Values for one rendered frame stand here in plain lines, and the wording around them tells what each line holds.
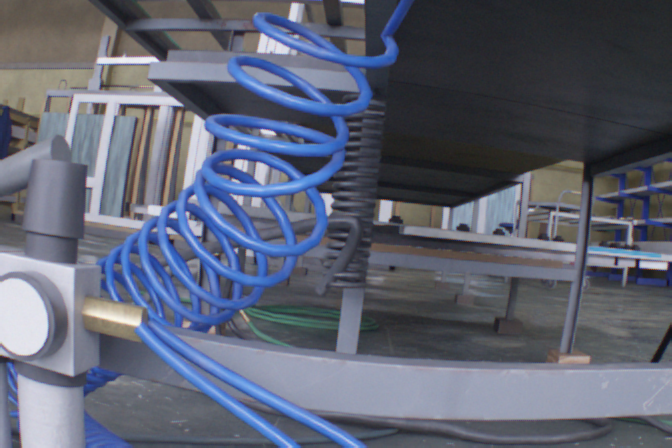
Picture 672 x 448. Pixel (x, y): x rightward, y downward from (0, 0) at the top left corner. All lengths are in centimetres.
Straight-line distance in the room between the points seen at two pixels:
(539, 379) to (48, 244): 28
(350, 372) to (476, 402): 7
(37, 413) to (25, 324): 6
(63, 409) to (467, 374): 23
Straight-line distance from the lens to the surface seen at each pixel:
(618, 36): 93
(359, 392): 47
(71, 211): 43
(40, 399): 44
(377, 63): 54
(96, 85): 1189
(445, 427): 131
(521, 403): 48
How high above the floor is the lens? 31
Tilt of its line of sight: 2 degrees up
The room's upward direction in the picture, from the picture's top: 7 degrees clockwise
